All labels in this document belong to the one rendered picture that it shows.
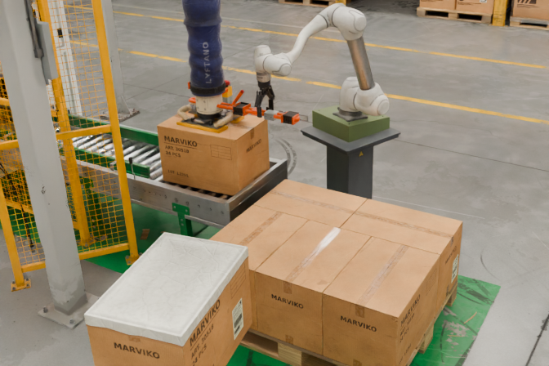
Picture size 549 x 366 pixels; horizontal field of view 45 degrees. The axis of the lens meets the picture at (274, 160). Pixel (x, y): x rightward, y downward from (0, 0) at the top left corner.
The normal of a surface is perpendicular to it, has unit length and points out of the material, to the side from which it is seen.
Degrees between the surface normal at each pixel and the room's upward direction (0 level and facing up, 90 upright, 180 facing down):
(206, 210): 90
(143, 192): 90
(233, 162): 90
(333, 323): 90
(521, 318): 0
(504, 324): 0
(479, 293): 0
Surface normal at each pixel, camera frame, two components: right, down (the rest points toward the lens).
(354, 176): 0.59, 0.32
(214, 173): -0.47, 0.39
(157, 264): -0.04, -0.91
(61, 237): 0.85, 0.19
